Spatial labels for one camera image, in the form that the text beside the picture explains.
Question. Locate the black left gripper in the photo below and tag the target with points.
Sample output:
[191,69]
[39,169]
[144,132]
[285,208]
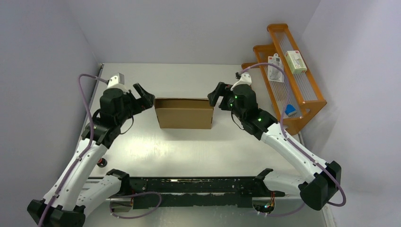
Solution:
[145,101]

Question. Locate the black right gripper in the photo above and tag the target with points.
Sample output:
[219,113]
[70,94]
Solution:
[220,90]

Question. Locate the brown cardboard box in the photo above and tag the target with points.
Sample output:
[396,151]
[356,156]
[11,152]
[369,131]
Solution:
[184,113]

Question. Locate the orange wooden tiered rack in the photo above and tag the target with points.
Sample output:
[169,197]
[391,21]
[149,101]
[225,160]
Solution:
[297,90]

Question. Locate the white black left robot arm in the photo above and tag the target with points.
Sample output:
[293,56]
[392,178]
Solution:
[66,205]

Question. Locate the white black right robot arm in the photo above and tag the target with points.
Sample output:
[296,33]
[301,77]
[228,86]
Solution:
[321,179]

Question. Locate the white green product box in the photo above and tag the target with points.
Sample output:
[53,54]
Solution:
[295,62]

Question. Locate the blue small object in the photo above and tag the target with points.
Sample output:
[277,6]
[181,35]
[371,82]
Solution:
[290,110]

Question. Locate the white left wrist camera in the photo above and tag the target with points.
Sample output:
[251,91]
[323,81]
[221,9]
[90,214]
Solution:
[117,81]

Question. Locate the clear packaged cable bag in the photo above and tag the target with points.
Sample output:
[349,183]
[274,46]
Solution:
[274,74]

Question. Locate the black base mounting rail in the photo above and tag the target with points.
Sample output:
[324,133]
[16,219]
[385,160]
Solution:
[200,191]

